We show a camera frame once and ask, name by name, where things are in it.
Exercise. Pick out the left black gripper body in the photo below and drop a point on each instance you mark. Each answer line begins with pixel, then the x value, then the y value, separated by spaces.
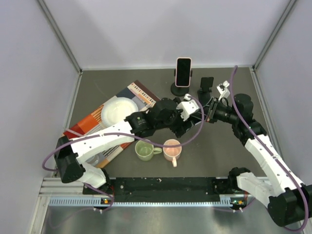
pixel 176 127

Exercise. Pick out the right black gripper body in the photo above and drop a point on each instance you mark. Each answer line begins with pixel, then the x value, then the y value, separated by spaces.
pixel 213 116

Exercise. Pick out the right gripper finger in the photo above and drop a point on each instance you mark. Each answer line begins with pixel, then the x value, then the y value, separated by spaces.
pixel 206 102
pixel 204 114

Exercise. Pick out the black folding phone stand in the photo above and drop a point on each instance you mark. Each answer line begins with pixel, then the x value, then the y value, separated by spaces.
pixel 205 88

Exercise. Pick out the black round-base phone stand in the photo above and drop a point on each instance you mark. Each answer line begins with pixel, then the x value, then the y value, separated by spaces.
pixel 180 91

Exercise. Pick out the pink case smartphone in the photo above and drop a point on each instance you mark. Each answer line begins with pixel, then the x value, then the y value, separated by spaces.
pixel 183 72

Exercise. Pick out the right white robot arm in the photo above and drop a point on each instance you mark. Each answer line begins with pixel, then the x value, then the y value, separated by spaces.
pixel 287 199

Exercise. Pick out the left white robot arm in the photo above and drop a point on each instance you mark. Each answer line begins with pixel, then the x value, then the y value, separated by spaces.
pixel 71 155

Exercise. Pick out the pink ceramic mug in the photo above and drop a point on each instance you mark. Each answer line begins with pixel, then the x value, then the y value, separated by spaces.
pixel 172 154

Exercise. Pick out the green ceramic mug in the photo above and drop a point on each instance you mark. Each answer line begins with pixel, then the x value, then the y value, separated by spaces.
pixel 146 151

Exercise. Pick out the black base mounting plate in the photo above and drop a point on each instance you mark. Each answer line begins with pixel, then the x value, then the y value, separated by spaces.
pixel 170 189

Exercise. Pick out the white plate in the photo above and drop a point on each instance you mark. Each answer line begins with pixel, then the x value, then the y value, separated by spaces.
pixel 116 110

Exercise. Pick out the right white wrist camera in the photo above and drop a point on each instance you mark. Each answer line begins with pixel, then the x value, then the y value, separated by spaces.
pixel 223 90

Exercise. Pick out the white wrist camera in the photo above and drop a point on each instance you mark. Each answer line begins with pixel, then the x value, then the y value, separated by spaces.
pixel 223 90
pixel 187 107

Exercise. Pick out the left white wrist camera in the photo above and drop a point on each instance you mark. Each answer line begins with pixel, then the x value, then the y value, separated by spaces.
pixel 187 107

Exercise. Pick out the grey slotted cable duct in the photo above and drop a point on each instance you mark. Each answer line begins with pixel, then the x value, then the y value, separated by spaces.
pixel 66 201

